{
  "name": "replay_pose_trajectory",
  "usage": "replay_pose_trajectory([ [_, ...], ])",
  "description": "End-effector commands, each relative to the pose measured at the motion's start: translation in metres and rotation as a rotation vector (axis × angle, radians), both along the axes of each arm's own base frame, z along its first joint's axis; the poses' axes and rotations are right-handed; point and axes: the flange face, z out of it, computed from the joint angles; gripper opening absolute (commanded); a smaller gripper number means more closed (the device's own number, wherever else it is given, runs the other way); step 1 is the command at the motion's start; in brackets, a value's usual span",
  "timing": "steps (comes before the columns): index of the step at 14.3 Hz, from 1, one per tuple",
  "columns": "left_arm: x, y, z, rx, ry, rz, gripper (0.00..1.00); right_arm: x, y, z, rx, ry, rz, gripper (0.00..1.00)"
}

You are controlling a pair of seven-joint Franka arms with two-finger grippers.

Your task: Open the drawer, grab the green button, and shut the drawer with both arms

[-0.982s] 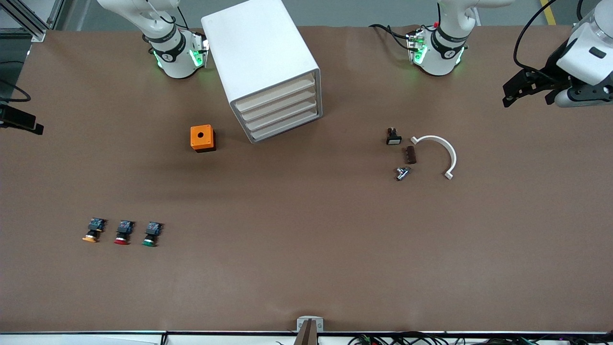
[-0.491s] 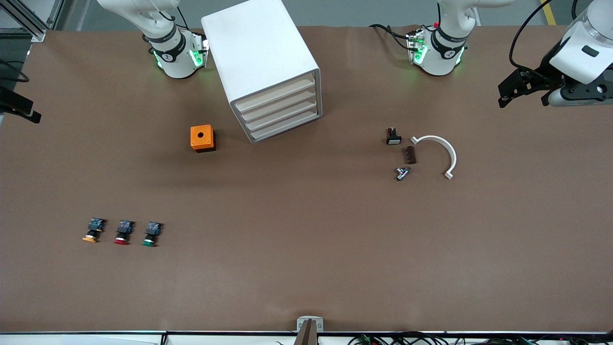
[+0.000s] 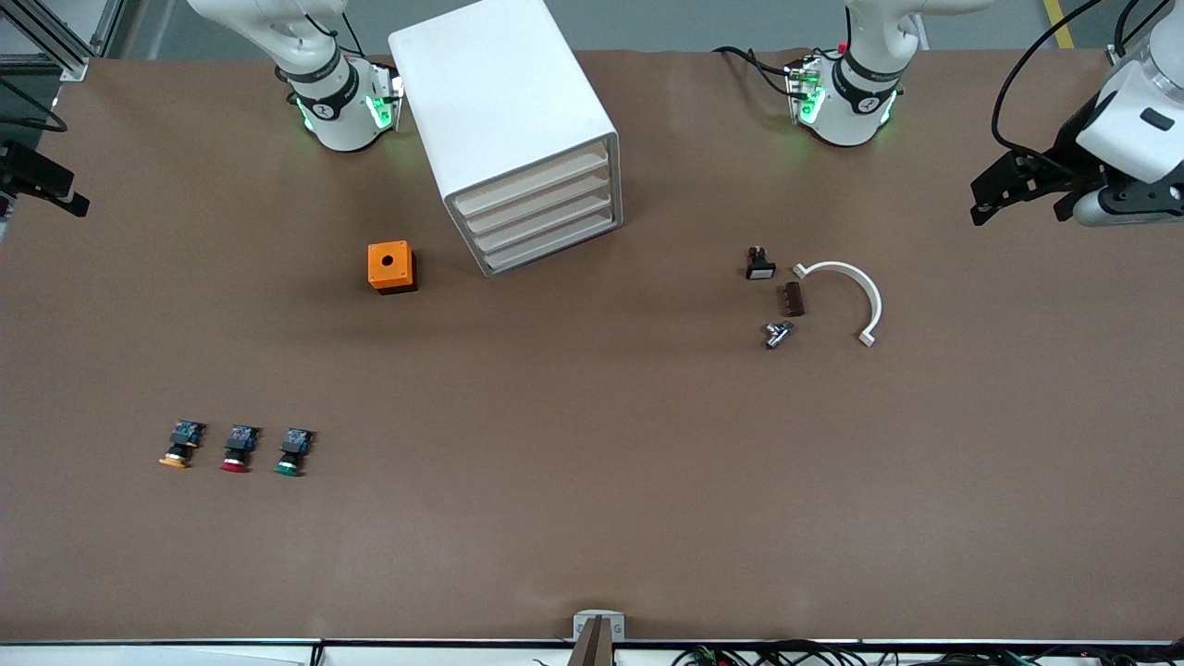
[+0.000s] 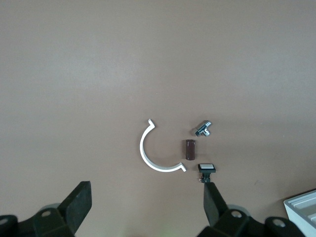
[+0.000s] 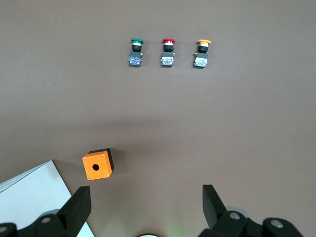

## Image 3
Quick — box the green push button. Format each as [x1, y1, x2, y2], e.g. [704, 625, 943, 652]
[274, 427, 316, 478]

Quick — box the orange push button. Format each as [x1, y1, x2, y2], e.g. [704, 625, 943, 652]
[158, 421, 206, 469]

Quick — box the red push button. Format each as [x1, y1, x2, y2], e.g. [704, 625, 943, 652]
[220, 425, 263, 474]

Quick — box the orange box with hole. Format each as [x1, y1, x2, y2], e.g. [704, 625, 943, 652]
[367, 240, 417, 295]

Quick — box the brown table cover sheet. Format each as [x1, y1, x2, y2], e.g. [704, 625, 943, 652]
[0, 46, 1184, 644]

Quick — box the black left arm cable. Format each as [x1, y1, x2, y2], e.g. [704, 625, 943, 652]
[992, 0, 1111, 158]

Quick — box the white curved bracket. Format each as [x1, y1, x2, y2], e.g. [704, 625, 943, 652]
[792, 261, 883, 348]

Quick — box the black base power cable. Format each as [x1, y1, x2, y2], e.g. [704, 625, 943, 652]
[712, 44, 798, 98]

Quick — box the black cable bundle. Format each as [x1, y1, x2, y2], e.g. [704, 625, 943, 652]
[671, 640, 1184, 666]

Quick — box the grey metal bracket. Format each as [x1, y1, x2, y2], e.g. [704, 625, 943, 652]
[573, 610, 626, 642]

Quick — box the brown wedge post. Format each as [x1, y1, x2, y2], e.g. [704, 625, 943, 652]
[566, 617, 615, 666]

